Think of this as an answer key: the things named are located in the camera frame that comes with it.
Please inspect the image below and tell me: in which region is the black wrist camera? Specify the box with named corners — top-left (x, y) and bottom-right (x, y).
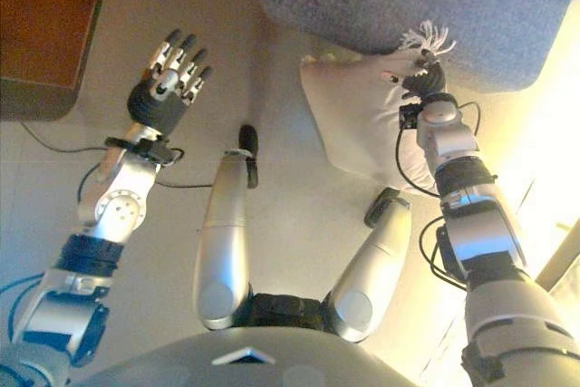
top-left (106, 136), bottom-right (185, 167)
top-left (398, 103), bottom-right (421, 132)

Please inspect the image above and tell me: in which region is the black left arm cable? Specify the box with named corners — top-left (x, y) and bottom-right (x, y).
top-left (0, 271), bottom-right (46, 343)

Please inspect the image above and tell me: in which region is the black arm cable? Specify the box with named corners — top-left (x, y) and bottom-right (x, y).
top-left (0, 271), bottom-right (46, 343)
top-left (393, 101), bottom-right (482, 291)

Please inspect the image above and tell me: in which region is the silver robot right leg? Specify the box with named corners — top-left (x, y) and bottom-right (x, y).
top-left (325, 187), bottom-right (413, 343)

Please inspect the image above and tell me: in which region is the glossy brown wooden cabinet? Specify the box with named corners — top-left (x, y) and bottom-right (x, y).
top-left (0, 0), bottom-right (117, 123)

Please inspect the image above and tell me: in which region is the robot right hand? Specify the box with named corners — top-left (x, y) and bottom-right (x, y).
top-left (382, 49), bottom-right (449, 101)

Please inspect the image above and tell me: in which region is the silver robot left leg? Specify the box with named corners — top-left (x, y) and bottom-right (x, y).
top-left (192, 123), bottom-right (262, 332)

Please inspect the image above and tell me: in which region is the silver robot leg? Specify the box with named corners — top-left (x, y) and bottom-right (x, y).
top-left (325, 187), bottom-right (413, 343)
top-left (192, 123), bottom-right (262, 332)

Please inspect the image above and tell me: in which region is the grey robot torso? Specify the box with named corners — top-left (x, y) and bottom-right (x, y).
top-left (67, 294), bottom-right (427, 387)

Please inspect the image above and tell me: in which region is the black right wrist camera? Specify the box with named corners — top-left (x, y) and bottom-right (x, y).
top-left (398, 103), bottom-right (421, 132)

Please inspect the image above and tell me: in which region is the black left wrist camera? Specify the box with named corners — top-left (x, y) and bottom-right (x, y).
top-left (106, 136), bottom-right (185, 167)

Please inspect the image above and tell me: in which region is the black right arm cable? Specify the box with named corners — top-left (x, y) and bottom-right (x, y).
top-left (393, 101), bottom-right (482, 291)

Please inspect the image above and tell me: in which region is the white fringed cushion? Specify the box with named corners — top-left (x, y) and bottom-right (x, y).
top-left (299, 19), bottom-right (459, 198)

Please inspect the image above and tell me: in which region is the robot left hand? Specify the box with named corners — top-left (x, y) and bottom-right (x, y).
top-left (126, 29), bottom-right (214, 134)

